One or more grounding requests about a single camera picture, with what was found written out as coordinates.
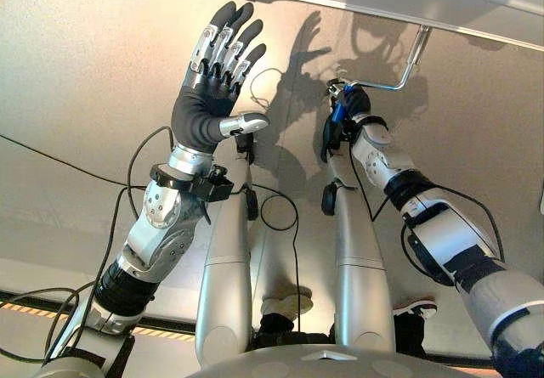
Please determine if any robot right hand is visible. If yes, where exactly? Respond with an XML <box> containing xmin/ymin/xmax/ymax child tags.
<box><xmin>326</xmin><ymin>78</ymin><xmax>372</xmax><ymax>120</ymax></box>

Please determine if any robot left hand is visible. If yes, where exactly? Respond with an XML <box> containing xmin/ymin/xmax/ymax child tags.
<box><xmin>167</xmin><ymin>0</ymin><xmax>271</xmax><ymax>179</ymax></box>

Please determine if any silver crank with blue grip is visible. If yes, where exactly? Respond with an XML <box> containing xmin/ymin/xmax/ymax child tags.
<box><xmin>331</xmin><ymin>25</ymin><xmax>433</xmax><ymax>125</ymax></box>

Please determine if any robot left leg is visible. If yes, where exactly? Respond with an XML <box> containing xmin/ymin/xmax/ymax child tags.
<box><xmin>194</xmin><ymin>133</ymin><xmax>260</xmax><ymax>369</ymax></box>

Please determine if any robot leg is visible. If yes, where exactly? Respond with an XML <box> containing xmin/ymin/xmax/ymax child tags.
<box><xmin>320</xmin><ymin>152</ymin><xmax>397</xmax><ymax>353</ymax></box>
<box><xmin>194</xmin><ymin>133</ymin><xmax>260</xmax><ymax>369</ymax></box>

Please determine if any robot right leg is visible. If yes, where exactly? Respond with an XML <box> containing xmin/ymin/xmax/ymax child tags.
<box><xmin>320</xmin><ymin>152</ymin><xmax>397</xmax><ymax>353</ymax></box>

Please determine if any person's shoe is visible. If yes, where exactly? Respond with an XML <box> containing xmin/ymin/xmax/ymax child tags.
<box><xmin>260</xmin><ymin>285</ymin><xmax>315</xmax><ymax>316</ymax></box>
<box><xmin>392</xmin><ymin>296</ymin><xmax>439</xmax><ymax>320</ymax></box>

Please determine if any person's leg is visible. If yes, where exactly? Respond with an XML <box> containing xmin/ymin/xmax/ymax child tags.
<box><xmin>257</xmin><ymin>312</ymin><xmax>296</xmax><ymax>335</ymax></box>

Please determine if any yellow black hazard floor strip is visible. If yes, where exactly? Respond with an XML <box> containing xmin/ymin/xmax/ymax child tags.
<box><xmin>0</xmin><ymin>300</ymin><xmax>197</xmax><ymax>342</ymax></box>

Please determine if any robot grey torso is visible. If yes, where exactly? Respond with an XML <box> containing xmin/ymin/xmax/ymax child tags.
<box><xmin>185</xmin><ymin>343</ymin><xmax>499</xmax><ymax>378</ymax></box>

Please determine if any black right wrist camera clamp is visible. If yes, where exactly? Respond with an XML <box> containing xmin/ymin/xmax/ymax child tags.
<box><xmin>320</xmin><ymin>113</ymin><xmax>356</xmax><ymax>163</ymax></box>

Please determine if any black wrist camera clamp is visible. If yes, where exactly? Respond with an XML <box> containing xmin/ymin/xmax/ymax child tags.
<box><xmin>320</xmin><ymin>113</ymin><xmax>356</xmax><ymax>163</ymax></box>
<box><xmin>149</xmin><ymin>162</ymin><xmax>235</xmax><ymax>203</ymax></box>

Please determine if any thin looped floor cable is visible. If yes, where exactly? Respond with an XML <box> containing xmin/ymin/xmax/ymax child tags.
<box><xmin>248</xmin><ymin>67</ymin><xmax>285</xmax><ymax>112</ymax></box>

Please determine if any black left wrist camera clamp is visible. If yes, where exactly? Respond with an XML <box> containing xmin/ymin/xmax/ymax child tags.
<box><xmin>149</xmin><ymin>162</ymin><xmax>235</xmax><ymax>203</ymax></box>

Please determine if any black floor cable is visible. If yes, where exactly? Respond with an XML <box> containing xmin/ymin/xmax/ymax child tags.
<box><xmin>0</xmin><ymin>133</ymin><xmax>148</xmax><ymax>191</ymax></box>

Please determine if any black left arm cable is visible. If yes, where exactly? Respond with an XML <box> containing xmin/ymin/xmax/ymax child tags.
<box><xmin>0</xmin><ymin>125</ymin><xmax>176</xmax><ymax>364</ymax></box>

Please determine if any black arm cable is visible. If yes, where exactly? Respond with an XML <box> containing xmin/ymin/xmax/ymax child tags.
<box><xmin>0</xmin><ymin>125</ymin><xmax>176</xmax><ymax>364</ymax></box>
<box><xmin>347</xmin><ymin>138</ymin><xmax>506</xmax><ymax>288</ymax></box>

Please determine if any black looped hanging cable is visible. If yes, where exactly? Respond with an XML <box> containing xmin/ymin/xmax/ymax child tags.
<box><xmin>258</xmin><ymin>182</ymin><xmax>302</xmax><ymax>333</ymax></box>

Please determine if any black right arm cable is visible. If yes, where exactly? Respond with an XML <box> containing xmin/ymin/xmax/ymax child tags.
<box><xmin>347</xmin><ymin>138</ymin><xmax>506</xmax><ymax>288</ymax></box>

